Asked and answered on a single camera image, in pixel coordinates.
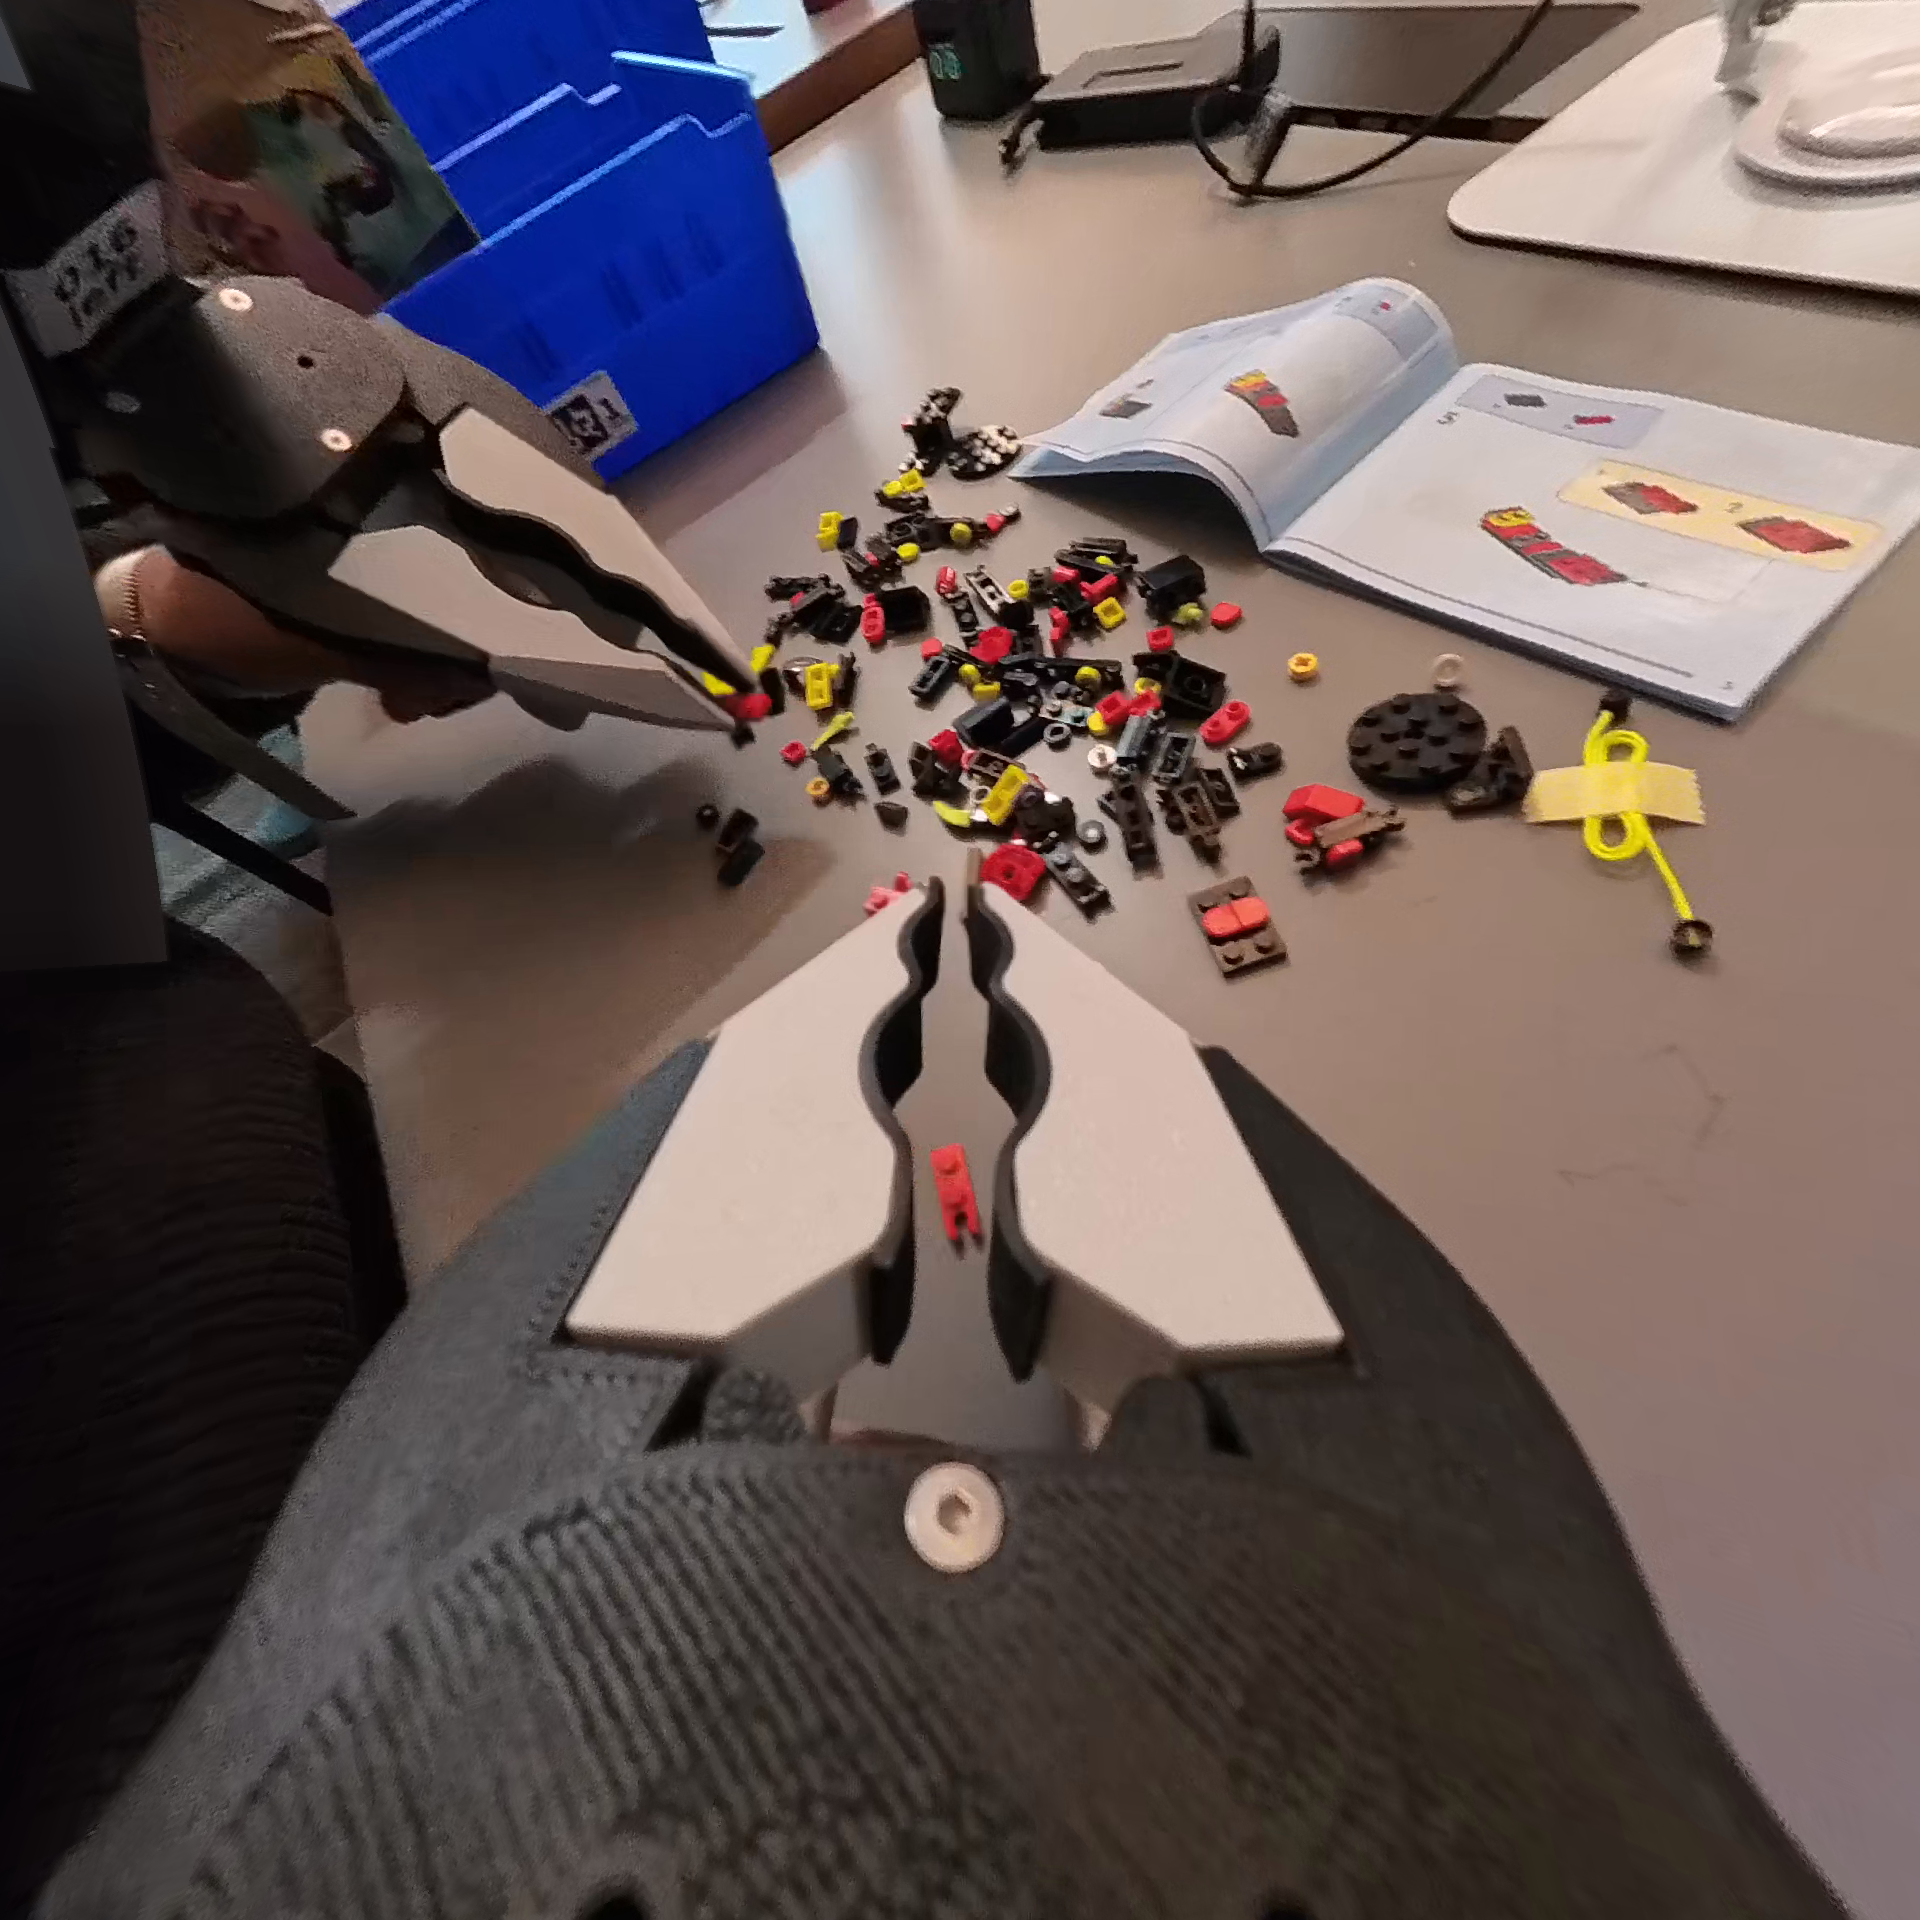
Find dark green device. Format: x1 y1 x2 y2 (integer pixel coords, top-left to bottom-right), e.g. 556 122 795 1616
916 0 1046 122

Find black plate with red tile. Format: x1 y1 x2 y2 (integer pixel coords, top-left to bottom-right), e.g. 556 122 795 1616
1188 877 1293 980

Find large black round lego plate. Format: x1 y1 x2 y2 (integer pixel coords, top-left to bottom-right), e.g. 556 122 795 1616
1346 689 1489 797

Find black cable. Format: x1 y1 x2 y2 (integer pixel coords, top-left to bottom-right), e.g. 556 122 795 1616
1193 0 1563 203

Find black lego slope piece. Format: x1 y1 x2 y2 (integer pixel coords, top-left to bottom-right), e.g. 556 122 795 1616
1445 725 1536 816

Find lego instruction booklet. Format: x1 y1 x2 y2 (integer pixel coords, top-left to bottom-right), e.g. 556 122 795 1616
1012 276 1920 725

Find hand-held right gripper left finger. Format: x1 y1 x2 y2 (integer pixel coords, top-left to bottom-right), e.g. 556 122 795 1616
562 877 951 1433

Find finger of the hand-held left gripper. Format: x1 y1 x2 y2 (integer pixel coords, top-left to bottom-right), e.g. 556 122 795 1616
435 404 765 703
322 524 769 739

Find printed cardboard box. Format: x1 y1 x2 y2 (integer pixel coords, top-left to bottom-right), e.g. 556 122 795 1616
144 0 482 317

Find person's black knitted sweater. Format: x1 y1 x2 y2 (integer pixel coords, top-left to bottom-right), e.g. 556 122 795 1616
0 922 407 1920

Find red and black clip piece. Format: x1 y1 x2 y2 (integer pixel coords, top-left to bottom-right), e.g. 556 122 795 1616
1281 778 1410 874

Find blue plastic bin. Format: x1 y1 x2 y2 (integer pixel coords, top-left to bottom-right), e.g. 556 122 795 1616
382 111 821 485
322 0 753 227

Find person's left hand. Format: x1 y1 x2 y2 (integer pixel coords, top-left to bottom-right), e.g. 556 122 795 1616
144 547 498 725

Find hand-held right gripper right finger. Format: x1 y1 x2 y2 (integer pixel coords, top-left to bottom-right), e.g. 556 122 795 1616
961 853 1349 1449

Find white monitor stand base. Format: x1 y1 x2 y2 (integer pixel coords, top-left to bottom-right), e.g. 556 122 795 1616
1447 0 1920 294

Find black power adapter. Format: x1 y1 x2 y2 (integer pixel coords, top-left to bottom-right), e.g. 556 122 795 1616
1036 26 1281 150

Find pile of lego pieces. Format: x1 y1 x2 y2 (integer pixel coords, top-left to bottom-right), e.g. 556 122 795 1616
758 385 1293 920

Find neon yellow string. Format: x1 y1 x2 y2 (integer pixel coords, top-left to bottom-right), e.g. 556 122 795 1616
1584 689 1716 962

